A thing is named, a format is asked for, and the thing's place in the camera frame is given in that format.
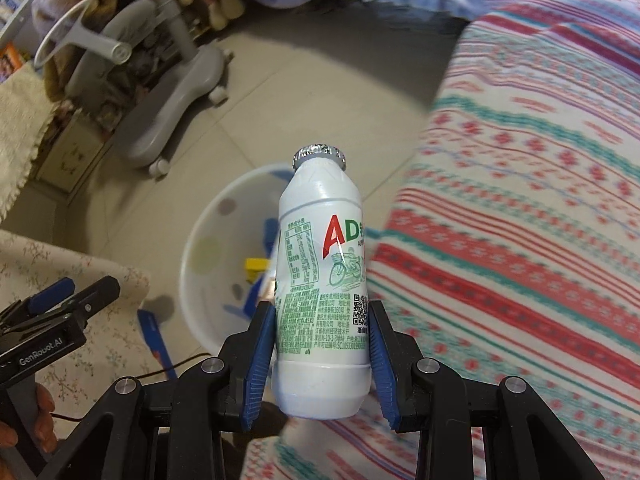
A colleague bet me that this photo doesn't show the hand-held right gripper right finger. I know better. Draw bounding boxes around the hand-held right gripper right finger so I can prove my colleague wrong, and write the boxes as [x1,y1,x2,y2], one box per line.
[366,301,608,480]

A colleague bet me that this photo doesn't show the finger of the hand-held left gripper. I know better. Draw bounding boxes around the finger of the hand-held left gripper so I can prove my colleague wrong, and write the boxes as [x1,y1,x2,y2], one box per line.
[30,276,122,333]
[0,279,76,330]

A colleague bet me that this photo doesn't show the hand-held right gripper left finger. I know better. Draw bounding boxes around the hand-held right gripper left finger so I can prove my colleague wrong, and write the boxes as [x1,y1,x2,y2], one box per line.
[47,301,277,480]

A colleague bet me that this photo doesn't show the white plastic basin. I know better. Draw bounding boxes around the white plastic basin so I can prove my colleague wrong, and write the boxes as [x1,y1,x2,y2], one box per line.
[179,161,301,361]

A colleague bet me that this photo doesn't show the white plastic drink bottle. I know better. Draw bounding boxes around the white plastic drink bottle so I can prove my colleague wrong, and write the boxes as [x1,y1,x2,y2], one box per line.
[272,144,372,420]

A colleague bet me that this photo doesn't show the person's left hand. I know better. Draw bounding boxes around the person's left hand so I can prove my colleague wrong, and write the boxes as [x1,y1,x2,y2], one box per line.
[0,384,57,466]

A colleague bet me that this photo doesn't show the floral beige cloth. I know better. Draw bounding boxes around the floral beige cloth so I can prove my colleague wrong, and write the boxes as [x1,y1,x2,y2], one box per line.
[0,230,151,480]

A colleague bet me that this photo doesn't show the blue plastic stick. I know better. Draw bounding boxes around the blue plastic stick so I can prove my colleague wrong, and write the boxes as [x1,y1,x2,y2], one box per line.
[137,309,176,378]

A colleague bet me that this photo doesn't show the beige box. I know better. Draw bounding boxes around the beige box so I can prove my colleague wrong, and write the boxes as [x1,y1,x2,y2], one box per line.
[35,110,116,193]

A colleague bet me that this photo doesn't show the beige towel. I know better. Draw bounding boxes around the beige towel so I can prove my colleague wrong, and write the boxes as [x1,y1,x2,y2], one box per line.
[0,67,61,221]

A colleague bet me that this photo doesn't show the patterned bed sheet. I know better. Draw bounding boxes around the patterned bed sheet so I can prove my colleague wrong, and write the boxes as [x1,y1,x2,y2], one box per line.
[245,0,640,480]

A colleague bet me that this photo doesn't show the black cable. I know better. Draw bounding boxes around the black cable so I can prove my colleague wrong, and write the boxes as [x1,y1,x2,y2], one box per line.
[50,355,211,423]

